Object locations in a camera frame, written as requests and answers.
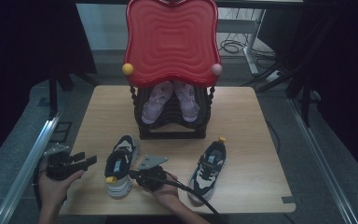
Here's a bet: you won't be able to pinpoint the navy and white sneaker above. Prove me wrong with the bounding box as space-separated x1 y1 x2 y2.
103 133 140 199
187 136 227 206

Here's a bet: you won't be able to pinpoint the left hand-held gripper cable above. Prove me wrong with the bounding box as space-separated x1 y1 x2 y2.
32 156 50 210

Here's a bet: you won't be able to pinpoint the right hand-held gripper cable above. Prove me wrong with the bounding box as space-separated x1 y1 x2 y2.
155 170 222 217

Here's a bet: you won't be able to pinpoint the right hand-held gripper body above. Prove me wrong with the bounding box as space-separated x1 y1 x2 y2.
133 154 170 193

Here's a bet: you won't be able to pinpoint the black metal stand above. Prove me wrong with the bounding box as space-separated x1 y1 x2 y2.
48 66 101 119
241 46 321 128

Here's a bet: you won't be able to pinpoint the black floor cables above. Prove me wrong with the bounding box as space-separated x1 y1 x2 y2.
218 32 278 63

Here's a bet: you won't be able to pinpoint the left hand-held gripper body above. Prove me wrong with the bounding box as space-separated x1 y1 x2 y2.
42 142 77 182

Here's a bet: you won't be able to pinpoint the person's right hand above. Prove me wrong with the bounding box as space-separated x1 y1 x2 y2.
149 173 182 207

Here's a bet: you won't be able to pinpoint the hand-held gripper cable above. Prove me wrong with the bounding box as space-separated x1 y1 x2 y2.
155 170 222 217
32 156 50 210

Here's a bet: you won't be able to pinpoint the red and black shoe rack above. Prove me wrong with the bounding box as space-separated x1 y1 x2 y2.
121 0 223 140

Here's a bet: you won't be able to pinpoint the aluminium floor rail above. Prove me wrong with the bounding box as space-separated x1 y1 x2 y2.
287 97 358 224
0 110 62 224

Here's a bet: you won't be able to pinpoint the black curtain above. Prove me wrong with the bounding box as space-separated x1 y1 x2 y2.
0 0 98 172
257 0 358 180

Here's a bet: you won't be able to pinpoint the white power strip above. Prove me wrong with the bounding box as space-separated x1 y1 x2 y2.
261 69 283 84

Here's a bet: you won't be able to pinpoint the person's left hand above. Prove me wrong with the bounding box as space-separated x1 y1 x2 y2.
37 168 86 214

